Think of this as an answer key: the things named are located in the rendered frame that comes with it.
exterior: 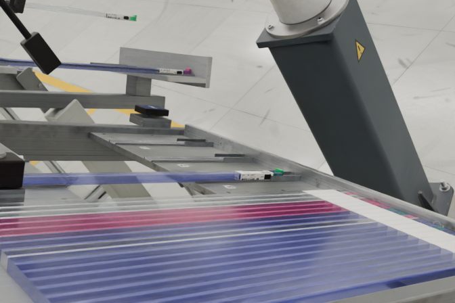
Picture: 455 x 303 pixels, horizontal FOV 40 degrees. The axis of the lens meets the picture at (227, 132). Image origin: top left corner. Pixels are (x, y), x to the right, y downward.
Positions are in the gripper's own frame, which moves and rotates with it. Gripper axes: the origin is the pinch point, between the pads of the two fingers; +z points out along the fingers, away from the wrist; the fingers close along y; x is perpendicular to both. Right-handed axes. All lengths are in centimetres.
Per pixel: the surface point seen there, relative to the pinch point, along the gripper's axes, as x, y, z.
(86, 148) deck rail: 3.1, 34.9, 24.0
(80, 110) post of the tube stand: 12.2, 14.0, 18.7
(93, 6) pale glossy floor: 159, -261, -44
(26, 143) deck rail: -7.2, 34.4, 24.8
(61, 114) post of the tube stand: 8.5, 13.9, 20.2
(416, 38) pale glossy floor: 150, -3, -32
